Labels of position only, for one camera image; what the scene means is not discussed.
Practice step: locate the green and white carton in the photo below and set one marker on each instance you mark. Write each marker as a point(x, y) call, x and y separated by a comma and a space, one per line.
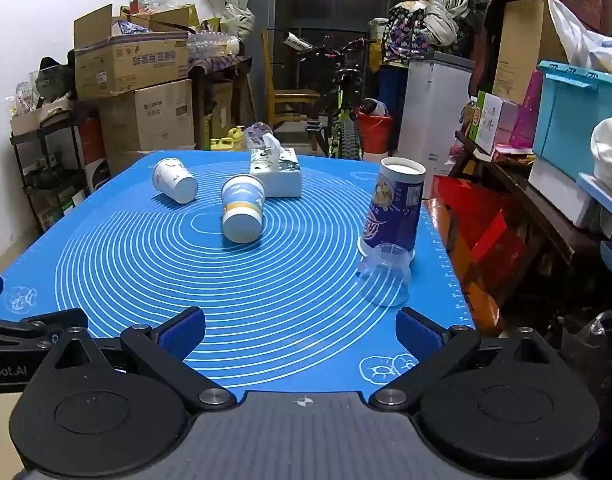
point(488, 120)

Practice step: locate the clear plastic cup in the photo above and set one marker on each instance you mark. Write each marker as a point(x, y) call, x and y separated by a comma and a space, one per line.
point(383, 277)

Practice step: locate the white chest freezer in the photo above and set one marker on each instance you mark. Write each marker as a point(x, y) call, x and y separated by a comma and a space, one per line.
point(433, 110)

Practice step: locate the blue white yellow cup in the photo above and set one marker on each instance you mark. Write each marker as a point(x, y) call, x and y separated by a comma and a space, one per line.
point(242, 207)

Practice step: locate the yellow plastic jug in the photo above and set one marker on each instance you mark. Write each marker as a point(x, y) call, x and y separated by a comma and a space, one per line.
point(225, 141)

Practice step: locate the white cloth bundle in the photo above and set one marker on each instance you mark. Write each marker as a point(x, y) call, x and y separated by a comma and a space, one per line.
point(611, 147)

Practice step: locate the red plastic bucket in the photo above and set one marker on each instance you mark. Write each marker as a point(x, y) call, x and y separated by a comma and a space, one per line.
point(375, 132)

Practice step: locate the yellow wooden chair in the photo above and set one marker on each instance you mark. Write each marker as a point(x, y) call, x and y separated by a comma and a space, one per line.
point(286, 97)

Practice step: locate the black mountain bicycle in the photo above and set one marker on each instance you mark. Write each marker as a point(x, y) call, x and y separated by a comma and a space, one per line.
point(347, 125)

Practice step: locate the dark wooden side shelf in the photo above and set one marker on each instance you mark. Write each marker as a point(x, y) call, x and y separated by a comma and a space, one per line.
point(516, 185)

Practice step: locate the blue silicone baking mat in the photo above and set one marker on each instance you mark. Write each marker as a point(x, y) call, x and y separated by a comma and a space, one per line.
point(286, 285)

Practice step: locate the dark green bag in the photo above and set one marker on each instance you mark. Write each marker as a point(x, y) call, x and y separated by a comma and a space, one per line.
point(55, 77)

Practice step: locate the dark wooden table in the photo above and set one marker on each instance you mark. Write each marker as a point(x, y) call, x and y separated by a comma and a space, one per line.
point(220, 67)

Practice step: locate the pack of plastic bottles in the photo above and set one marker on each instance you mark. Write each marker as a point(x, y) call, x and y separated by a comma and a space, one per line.
point(213, 42)

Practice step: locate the white paper cup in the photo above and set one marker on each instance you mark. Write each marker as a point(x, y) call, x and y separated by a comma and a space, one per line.
point(173, 178)

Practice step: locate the small open cardboard box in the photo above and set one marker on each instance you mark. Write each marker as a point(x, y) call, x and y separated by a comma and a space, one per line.
point(35, 117)

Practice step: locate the tall blue printed cup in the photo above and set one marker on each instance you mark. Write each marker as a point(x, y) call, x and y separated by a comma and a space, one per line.
point(393, 205)

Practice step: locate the white plastic bag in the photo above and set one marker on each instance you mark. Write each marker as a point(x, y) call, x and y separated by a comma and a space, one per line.
point(581, 40)

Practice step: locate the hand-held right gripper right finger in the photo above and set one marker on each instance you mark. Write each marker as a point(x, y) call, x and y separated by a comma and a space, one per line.
point(417, 331)

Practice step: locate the floral fabric bag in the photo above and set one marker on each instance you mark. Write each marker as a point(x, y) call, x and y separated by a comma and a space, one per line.
point(403, 35)

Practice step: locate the crumpled clear plastic bag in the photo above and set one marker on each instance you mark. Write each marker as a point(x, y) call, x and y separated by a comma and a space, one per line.
point(256, 135)

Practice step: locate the flat white box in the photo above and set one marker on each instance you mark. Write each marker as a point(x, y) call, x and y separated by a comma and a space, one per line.
point(561, 190)

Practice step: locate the tall brown cardboard box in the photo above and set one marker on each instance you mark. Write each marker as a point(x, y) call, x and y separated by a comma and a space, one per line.
point(523, 47)

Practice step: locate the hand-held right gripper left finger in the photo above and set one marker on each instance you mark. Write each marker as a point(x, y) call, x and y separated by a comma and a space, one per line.
point(181, 332)

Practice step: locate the white tissue box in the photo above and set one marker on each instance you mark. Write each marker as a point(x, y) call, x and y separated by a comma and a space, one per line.
point(282, 172)

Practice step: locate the black metal shelf rack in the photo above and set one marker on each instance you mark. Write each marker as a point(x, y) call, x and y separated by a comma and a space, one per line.
point(48, 180)

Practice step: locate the large plain cardboard box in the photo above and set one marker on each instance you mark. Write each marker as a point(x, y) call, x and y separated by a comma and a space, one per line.
point(148, 115)

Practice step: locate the black plastic bag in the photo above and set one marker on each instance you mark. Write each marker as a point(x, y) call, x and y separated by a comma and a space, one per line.
point(591, 355)

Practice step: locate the teal plastic storage bin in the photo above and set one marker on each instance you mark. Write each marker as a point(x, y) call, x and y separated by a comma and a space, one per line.
point(576, 120)

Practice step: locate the pink carton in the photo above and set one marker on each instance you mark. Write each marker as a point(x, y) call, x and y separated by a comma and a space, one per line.
point(528, 115)

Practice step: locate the red paper bag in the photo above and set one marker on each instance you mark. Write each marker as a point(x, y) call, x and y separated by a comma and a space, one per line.
point(486, 240)

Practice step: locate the open printed cardboard box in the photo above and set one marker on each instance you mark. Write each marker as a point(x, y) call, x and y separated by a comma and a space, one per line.
point(130, 62)

